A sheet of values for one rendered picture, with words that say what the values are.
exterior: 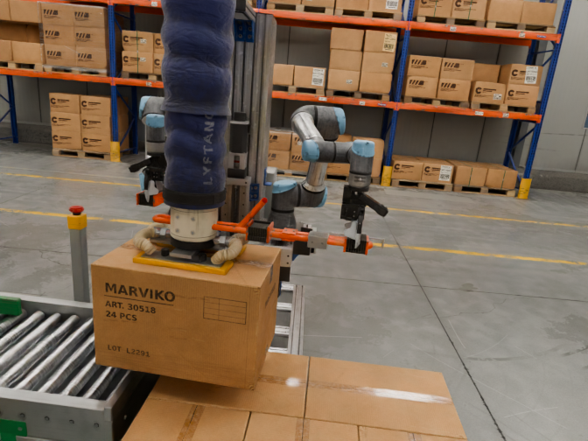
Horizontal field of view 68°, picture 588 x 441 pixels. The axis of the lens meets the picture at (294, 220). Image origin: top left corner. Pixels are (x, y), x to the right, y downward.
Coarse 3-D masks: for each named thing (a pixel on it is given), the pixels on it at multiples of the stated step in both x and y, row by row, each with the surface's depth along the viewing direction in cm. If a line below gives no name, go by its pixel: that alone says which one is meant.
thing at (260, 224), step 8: (248, 224) 157; (256, 224) 162; (264, 224) 163; (272, 224) 161; (248, 232) 157; (256, 232) 155; (264, 232) 155; (248, 240) 156; (256, 240) 156; (264, 240) 156
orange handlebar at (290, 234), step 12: (156, 216) 163; (168, 216) 165; (216, 228) 159; (228, 228) 159; (240, 228) 158; (276, 228) 161; (288, 228) 161; (288, 240) 156; (300, 240) 156; (336, 240) 154
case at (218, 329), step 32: (128, 256) 160; (256, 256) 170; (96, 288) 153; (128, 288) 152; (160, 288) 150; (192, 288) 148; (224, 288) 146; (256, 288) 144; (96, 320) 157; (128, 320) 155; (160, 320) 153; (192, 320) 151; (224, 320) 149; (256, 320) 148; (96, 352) 161; (128, 352) 159; (160, 352) 157; (192, 352) 155; (224, 352) 153; (256, 352) 152; (224, 384) 156
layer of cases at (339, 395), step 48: (192, 384) 176; (288, 384) 180; (336, 384) 183; (384, 384) 186; (432, 384) 188; (144, 432) 150; (192, 432) 152; (240, 432) 153; (288, 432) 155; (336, 432) 157; (384, 432) 159; (432, 432) 161
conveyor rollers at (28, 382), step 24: (24, 312) 217; (48, 336) 198; (72, 336) 199; (0, 360) 179; (24, 360) 180; (48, 360) 181; (72, 360) 183; (0, 384) 166; (24, 384) 167; (48, 384) 168; (72, 384) 169; (96, 384) 170
